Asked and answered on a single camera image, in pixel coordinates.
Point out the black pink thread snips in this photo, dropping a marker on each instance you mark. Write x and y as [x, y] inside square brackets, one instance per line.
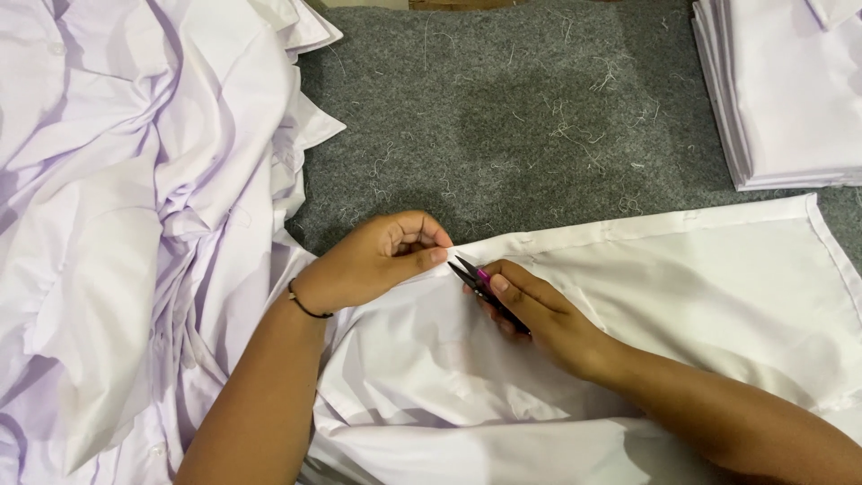
[481, 286]

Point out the black wrist band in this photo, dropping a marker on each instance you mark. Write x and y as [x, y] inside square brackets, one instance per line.
[303, 306]

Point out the heap of white shirts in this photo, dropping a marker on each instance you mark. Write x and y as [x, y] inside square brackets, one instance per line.
[135, 229]

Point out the white shirt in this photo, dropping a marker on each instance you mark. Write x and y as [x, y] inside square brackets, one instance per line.
[606, 350]

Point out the person's left hand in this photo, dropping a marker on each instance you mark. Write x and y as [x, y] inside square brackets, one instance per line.
[360, 266]

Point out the person's right hand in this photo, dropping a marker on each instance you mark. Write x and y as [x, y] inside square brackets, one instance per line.
[545, 323]

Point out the stack of folded white shirts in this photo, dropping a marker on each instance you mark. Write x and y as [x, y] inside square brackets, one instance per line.
[788, 87]

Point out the grey felt mat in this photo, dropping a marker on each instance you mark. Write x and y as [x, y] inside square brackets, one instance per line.
[512, 114]

